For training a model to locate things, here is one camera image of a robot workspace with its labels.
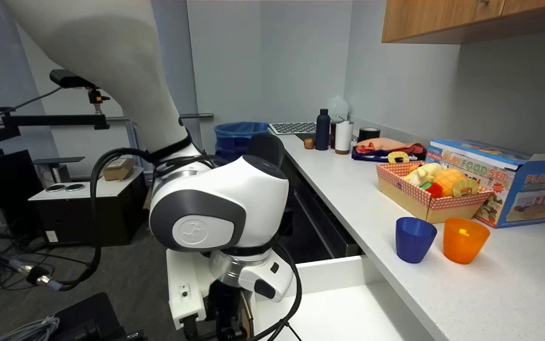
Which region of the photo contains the green toy food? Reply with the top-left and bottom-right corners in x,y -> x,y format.
452,176 -> 480,199

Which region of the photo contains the red toy food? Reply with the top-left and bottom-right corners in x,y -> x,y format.
424,180 -> 444,199

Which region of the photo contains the blue toy packaging box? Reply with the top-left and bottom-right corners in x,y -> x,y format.
425,138 -> 545,229

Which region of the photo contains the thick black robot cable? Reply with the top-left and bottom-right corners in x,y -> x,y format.
87,145 -> 217,291

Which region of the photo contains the grey wire rack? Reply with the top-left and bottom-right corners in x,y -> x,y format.
266,119 -> 319,138

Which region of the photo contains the white and yellow toy food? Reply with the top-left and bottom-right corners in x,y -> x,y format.
403,161 -> 442,189

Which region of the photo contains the black box with white top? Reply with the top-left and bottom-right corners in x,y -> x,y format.
26,168 -> 149,248

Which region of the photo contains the dark blue bottle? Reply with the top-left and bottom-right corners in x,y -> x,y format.
314,108 -> 333,151

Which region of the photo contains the orange plastic cup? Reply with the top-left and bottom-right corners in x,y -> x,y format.
441,216 -> 492,267

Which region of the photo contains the blue plastic cup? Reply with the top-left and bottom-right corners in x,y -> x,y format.
393,216 -> 439,265

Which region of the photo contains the white drawer with wooden front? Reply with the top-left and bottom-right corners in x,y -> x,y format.
251,253 -> 439,341

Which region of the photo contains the blue trash bin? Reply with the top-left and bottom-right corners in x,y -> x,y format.
212,121 -> 272,166

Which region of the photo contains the wooden wall cabinet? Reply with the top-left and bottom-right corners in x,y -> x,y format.
380,0 -> 545,45

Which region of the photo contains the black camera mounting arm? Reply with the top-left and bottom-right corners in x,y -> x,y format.
0,104 -> 111,149

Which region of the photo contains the black stereo camera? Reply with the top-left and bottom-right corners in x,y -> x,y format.
47,68 -> 100,91

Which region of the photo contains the small cardboard box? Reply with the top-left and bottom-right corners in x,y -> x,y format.
100,157 -> 136,183

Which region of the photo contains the orange cloth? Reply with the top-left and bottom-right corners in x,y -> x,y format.
354,136 -> 425,159

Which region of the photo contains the white mug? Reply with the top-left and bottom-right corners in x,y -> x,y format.
333,119 -> 354,155

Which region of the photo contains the large orange toy food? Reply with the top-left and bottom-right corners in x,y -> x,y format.
431,166 -> 469,199

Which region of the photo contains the checkered cardboard basket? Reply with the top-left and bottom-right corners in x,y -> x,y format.
374,161 -> 495,225

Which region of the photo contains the black computer case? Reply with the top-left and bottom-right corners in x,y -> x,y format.
0,147 -> 41,242

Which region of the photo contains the small yellow object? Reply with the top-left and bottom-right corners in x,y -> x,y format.
386,149 -> 414,164

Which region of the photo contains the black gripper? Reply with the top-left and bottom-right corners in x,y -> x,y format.
183,284 -> 255,341

